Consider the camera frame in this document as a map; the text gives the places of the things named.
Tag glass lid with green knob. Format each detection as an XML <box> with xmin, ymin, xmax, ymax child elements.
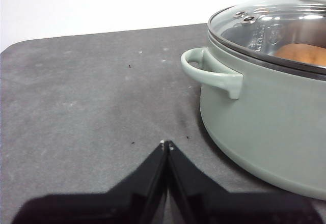
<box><xmin>206</xmin><ymin>0</ymin><xmax>326</xmax><ymax>76</ymax></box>

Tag pale green electric cooking pot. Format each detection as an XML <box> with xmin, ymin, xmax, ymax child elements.
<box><xmin>180</xmin><ymin>29</ymin><xmax>326</xmax><ymax>202</ymax></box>

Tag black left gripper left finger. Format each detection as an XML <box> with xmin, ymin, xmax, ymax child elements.
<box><xmin>10</xmin><ymin>140</ymin><xmax>168</xmax><ymax>224</ymax></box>

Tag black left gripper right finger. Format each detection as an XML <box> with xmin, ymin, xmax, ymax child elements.
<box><xmin>167</xmin><ymin>140</ymin><xmax>324</xmax><ymax>224</ymax></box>

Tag brown potato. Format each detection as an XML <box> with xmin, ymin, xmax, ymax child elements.
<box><xmin>274</xmin><ymin>43</ymin><xmax>326</xmax><ymax>67</ymax></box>

